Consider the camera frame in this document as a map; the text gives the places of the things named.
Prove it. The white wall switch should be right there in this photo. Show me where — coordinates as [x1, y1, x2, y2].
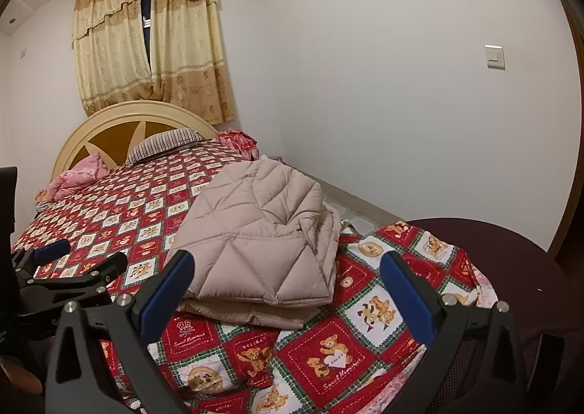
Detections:
[484, 45, 506, 70]

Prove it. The red plaid cloth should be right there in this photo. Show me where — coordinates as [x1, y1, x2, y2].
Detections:
[218, 129, 262, 162]

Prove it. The cream floral curtain panel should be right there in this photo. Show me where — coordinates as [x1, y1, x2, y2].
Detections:
[70, 0, 153, 117]
[150, 0, 238, 125]

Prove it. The window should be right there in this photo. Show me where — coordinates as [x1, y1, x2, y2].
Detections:
[141, 0, 153, 73]

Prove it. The dark maroon fabric seat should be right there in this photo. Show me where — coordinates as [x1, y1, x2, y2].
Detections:
[406, 217, 584, 414]

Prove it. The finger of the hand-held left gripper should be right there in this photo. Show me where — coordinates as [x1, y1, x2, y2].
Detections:
[11, 238, 72, 281]
[26, 251, 129, 306]

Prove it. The striped pillow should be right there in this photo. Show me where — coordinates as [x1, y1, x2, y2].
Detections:
[124, 129, 206, 165]

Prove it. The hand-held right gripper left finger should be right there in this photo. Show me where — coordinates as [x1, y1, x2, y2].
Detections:
[43, 249, 198, 414]

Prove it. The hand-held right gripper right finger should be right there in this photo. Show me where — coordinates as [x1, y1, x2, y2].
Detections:
[380, 251, 531, 414]

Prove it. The cream and brown headboard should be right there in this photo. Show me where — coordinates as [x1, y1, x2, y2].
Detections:
[51, 100, 220, 180]

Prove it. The red bear print bedspread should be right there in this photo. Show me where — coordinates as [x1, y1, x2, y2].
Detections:
[9, 138, 496, 414]

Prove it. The pink folded quilt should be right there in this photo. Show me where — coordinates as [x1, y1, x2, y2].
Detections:
[34, 153, 110, 205]

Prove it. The beige puffer jacket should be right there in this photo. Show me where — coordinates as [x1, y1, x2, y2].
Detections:
[163, 159, 342, 330]

